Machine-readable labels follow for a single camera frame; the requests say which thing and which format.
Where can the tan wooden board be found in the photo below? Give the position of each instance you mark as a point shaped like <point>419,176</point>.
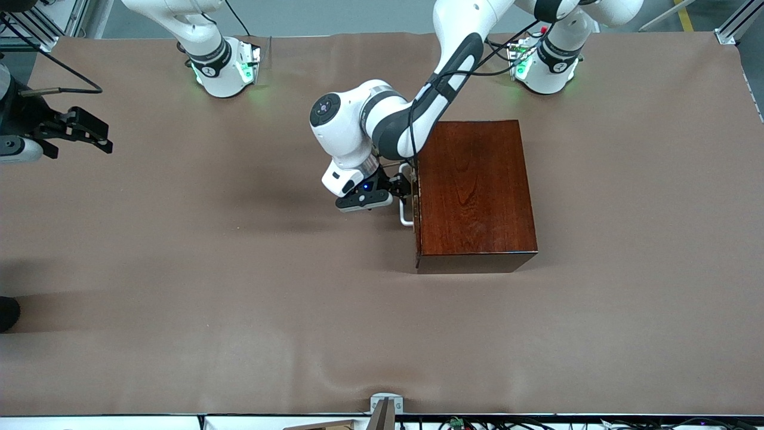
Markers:
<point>328,425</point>

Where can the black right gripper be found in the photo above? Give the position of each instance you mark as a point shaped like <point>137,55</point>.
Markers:
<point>25,118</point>

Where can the green connector plug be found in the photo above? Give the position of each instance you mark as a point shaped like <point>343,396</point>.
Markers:
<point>456,423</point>

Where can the black shoe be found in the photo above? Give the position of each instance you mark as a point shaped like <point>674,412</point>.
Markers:
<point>7,313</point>

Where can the brown table cover sheet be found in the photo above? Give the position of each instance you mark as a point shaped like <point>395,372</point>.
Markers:
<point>239,328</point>

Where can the aluminium profile frame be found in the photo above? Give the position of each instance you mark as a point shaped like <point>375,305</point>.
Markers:
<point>737,24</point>

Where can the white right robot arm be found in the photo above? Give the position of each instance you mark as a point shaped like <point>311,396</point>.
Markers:
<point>215,65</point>

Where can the aluminium rack frame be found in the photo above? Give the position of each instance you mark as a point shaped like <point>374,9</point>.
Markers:
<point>77,15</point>

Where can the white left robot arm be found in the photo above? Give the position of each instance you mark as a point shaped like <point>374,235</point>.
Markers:
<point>346,125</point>

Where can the grey metal bracket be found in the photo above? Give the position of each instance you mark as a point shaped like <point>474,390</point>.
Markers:
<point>386,399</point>

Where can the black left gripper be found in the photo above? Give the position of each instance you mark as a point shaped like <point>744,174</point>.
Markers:
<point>385,180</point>

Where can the dark brown wooden cabinet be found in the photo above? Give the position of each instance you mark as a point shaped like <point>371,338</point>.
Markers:
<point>477,191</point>

